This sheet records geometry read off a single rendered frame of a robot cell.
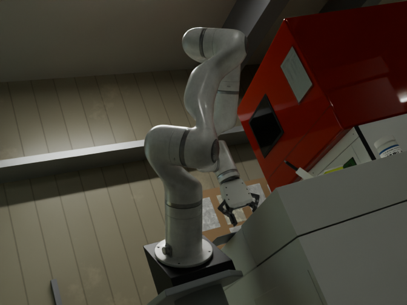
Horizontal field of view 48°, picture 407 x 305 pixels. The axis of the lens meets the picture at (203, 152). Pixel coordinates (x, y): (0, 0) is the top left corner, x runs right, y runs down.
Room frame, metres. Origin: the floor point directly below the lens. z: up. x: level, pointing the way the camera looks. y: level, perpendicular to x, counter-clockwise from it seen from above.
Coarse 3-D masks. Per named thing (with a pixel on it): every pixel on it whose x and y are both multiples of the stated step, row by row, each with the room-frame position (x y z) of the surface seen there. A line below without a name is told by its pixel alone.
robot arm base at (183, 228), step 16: (176, 208) 1.35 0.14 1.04; (192, 208) 1.36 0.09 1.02; (176, 224) 1.39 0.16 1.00; (192, 224) 1.40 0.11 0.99; (176, 240) 1.42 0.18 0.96; (192, 240) 1.43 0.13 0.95; (160, 256) 1.46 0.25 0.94; (176, 256) 1.46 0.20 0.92; (192, 256) 1.47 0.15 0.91; (208, 256) 1.49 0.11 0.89
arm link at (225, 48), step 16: (208, 32) 1.28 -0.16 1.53; (224, 32) 1.27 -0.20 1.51; (240, 32) 1.28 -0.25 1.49; (208, 48) 1.29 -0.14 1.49; (224, 48) 1.26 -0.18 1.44; (240, 48) 1.28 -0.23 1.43; (208, 64) 1.26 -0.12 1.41; (224, 64) 1.28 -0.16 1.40; (192, 80) 1.26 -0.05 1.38; (208, 80) 1.27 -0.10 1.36; (192, 96) 1.25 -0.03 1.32; (208, 96) 1.27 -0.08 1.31; (192, 112) 1.27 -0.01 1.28; (208, 112) 1.26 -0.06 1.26; (192, 128) 1.25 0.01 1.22; (208, 128) 1.23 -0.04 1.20; (192, 144) 1.22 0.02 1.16; (208, 144) 1.23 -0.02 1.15; (192, 160) 1.25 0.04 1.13; (208, 160) 1.26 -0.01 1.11
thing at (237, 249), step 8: (240, 232) 1.61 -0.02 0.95; (232, 240) 1.71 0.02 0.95; (240, 240) 1.64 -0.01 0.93; (224, 248) 1.82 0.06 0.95; (232, 248) 1.74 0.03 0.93; (240, 248) 1.66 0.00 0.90; (248, 248) 1.60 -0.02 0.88; (232, 256) 1.77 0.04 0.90; (240, 256) 1.69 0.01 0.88; (248, 256) 1.62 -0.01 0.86; (240, 264) 1.72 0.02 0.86; (248, 264) 1.65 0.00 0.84; (224, 288) 1.99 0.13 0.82
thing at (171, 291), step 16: (224, 272) 1.39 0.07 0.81; (240, 272) 1.52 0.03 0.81; (176, 288) 1.31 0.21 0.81; (192, 288) 1.34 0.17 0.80; (208, 288) 1.45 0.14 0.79; (160, 304) 1.43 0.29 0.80; (176, 304) 1.47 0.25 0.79; (192, 304) 1.44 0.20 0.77; (208, 304) 1.44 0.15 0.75; (224, 304) 1.47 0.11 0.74
